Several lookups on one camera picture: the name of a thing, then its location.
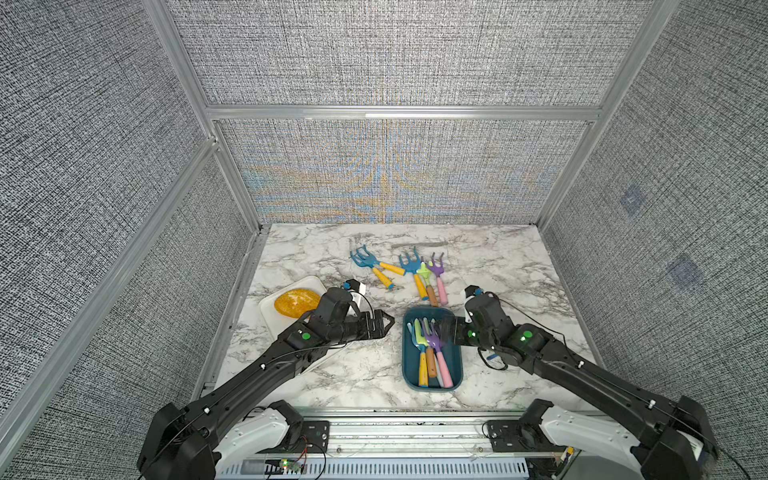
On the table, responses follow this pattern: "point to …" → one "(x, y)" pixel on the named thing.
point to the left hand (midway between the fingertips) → (388, 321)
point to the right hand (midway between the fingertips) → (447, 320)
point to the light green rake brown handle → (422, 341)
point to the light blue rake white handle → (438, 370)
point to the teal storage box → (411, 354)
